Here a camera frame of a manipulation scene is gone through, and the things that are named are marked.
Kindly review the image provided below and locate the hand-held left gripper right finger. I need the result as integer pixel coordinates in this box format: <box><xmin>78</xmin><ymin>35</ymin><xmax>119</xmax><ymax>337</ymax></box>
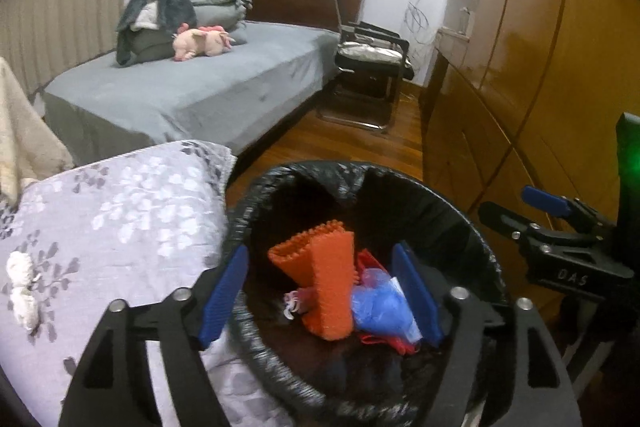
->
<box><xmin>391</xmin><ymin>243</ymin><xmax>583</xmax><ymax>427</ymax></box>

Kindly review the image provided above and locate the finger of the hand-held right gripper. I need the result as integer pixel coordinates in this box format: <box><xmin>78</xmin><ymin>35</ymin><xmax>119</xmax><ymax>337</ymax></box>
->
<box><xmin>521</xmin><ymin>186</ymin><xmax>613</xmax><ymax>235</ymax></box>
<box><xmin>477</xmin><ymin>202</ymin><xmax>551</xmax><ymax>258</ymax></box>

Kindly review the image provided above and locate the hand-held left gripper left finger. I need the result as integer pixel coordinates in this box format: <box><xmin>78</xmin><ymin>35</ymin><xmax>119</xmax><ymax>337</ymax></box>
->
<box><xmin>57</xmin><ymin>244</ymin><xmax>251</xmax><ymax>427</ymax></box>

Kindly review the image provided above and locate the blue plastic bag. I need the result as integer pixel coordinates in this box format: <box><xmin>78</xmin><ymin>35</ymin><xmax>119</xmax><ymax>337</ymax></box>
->
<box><xmin>350</xmin><ymin>267</ymin><xmax>423</xmax><ymax>348</ymax></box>

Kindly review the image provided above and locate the bin with black liner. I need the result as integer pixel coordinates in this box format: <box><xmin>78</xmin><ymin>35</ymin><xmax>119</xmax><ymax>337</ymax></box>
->
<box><xmin>225</xmin><ymin>161</ymin><xmax>511</xmax><ymax>427</ymax></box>

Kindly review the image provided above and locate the red felt sheet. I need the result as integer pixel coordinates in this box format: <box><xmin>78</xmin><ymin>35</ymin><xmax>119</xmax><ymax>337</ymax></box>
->
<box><xmin>356</xmin><ymin>248</ymin><xmax>421</xmax><ymax>355</ymax></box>

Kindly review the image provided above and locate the red and white wrapper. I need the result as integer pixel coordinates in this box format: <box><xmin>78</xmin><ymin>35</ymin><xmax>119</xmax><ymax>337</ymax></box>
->
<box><xmin>282</xmin><ymin>289</ymin><xmax>313</xmax><ymax>320</ymax></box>

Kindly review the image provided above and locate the orange scalloped felt cloth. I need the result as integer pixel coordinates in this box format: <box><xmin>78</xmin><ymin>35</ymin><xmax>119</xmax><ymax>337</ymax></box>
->
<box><xmin>267</xmin><ymin>219</ymin><xmax>357</xmax><ymax>342</ymax></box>

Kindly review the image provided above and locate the grey floral tablecloth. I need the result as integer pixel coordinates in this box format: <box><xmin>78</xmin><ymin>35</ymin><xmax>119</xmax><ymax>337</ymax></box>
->
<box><xmin>0</xmin><ymin>141</ymin><xmax>296</xmax><ymax>427</ymax></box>

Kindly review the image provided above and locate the brown wooden wardrobe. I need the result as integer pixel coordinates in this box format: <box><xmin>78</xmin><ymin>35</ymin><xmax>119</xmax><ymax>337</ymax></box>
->
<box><xmin>420</xmin><ymin>0</ymin><xmax>640</xmax><ymax>308</ymax></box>

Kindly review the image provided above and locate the white crumpled tissue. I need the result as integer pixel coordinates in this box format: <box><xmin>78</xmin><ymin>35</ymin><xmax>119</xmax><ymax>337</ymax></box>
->
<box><xmin>6</xmin><ymin>251</ymin><xmax>41</xmax><ymax>333</ymax></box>

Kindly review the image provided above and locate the black metal chair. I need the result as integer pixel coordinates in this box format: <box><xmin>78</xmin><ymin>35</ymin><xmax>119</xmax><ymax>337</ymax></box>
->
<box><xmin>320</xmin><ymin>21</ymin><xmax>416</xmax><ymax>132</ymax></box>

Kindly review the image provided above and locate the bed with grey sheet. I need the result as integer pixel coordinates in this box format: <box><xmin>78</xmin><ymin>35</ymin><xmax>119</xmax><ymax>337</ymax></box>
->
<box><xmin>42</xmin><ymin>21</ymin><xmax>343</xmax><ymax>158</ymax></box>

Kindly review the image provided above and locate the pink plush toy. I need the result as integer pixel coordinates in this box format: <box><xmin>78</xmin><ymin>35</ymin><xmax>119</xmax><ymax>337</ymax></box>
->
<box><xmin>172</xmin><ymin>23</ymin><xmax>237</xmax><ymax>62</ymax></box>

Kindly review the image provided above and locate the beige blanket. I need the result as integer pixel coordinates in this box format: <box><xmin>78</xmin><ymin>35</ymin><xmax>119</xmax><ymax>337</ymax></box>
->
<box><xmin>0</xmin><ymin>57</ymin><xmax>76</xmax><ymax>208</ymax></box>

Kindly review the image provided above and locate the brown wooden headboard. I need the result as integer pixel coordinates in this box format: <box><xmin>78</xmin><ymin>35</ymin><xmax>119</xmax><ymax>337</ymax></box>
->
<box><xmin>240</xmin><ymin>0</ymin><xmax>371</xmax><ymax>32</ymax></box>

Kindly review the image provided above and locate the wide striped beige curtain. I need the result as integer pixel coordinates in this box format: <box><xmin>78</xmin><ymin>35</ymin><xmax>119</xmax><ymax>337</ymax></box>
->
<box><xmin>0</xmin><ymin>0</ymin><xmax>137</xmax><ymax>102</ymax></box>

